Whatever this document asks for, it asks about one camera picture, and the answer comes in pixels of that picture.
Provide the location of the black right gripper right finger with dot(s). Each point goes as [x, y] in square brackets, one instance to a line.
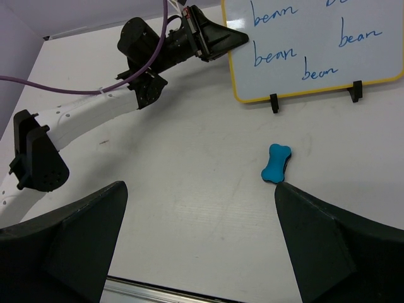
[336, 255]

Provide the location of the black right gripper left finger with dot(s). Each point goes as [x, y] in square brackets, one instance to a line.
[63, 255]

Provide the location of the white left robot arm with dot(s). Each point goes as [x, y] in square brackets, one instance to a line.
[38, 168]

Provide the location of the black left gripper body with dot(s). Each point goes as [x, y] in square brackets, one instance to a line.
[192, 21]

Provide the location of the yellow framed whiteboard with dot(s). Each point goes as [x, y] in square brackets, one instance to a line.
[303, 47]

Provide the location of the blue bone shaped eraser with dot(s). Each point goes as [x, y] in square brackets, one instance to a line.
[279, 155]

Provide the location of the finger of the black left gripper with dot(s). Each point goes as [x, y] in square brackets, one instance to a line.
[219, 40]

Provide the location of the aluminium front rail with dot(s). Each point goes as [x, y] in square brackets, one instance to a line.
[124, 290]

